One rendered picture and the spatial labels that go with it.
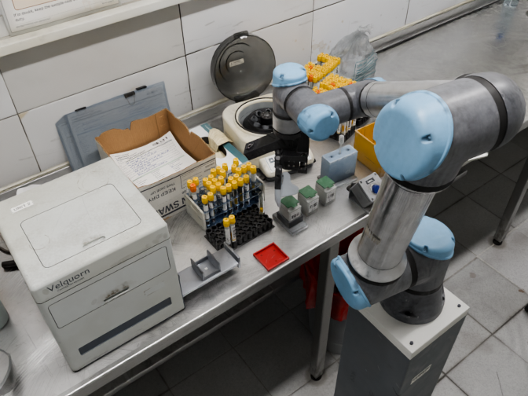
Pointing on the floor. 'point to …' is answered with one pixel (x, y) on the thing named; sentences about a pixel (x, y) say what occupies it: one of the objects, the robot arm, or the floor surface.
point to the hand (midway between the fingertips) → (279, 187)
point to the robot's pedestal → (388, 361)
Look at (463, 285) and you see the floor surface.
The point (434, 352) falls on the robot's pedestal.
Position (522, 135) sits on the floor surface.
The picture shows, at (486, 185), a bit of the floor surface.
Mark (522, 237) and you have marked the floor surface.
